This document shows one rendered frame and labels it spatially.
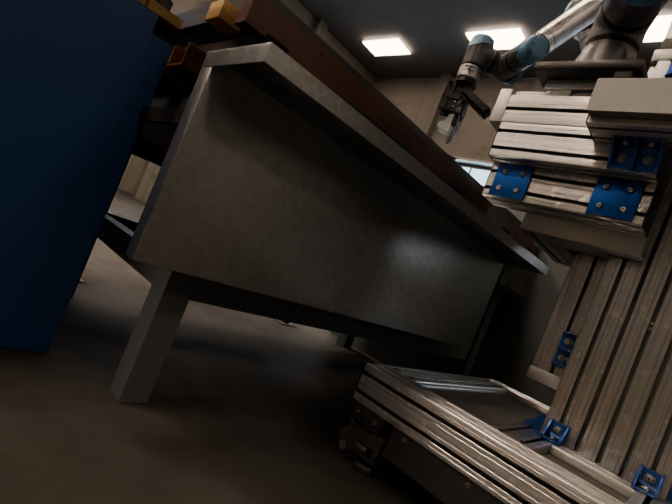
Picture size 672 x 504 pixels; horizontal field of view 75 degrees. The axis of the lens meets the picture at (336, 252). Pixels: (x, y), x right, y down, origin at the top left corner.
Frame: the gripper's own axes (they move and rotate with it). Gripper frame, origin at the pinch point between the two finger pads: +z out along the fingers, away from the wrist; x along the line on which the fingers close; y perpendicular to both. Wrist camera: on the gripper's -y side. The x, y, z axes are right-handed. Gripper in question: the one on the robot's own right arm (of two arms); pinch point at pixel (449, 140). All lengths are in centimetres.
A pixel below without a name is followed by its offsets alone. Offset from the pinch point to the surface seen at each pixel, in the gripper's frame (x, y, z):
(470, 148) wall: -943, 134, -327
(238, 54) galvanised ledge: 84, 19, 25
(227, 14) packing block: 72, 35, 13
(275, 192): 62, 17, 41
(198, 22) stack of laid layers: 61, 53, 10
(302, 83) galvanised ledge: 81, 8, 26
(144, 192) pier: -604, 701, 72
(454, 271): -7.7, -15.9, 38.7
